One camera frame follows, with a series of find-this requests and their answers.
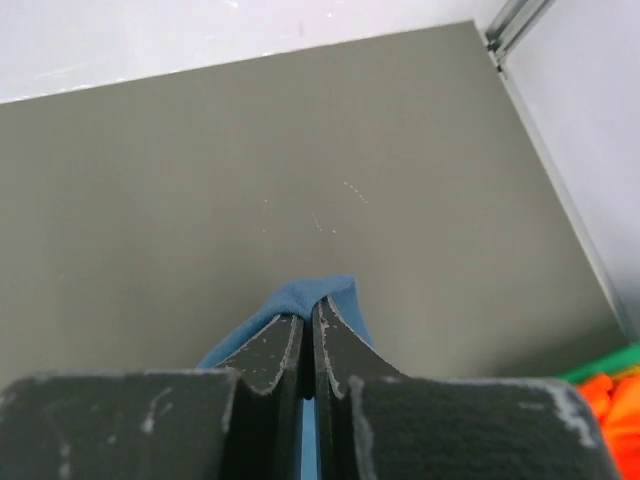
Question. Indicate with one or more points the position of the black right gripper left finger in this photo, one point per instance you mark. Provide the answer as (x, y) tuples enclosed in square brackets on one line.
[(264, 425)]

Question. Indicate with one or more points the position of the aluminium frame post right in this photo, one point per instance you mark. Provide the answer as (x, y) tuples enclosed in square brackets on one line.
[(572, 70)]

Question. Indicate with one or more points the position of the orange t shirt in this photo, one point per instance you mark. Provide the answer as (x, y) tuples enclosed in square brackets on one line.
[(614, 400)]

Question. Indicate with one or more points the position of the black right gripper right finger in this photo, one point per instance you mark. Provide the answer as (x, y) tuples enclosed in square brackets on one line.
[(339, 354)]

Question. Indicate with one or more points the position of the blue t shirt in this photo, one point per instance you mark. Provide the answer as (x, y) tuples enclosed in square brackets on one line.
[(297, 297)]

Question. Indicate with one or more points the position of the green plastic basket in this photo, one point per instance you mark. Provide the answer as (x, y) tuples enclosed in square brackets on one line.
[(612, 363)]

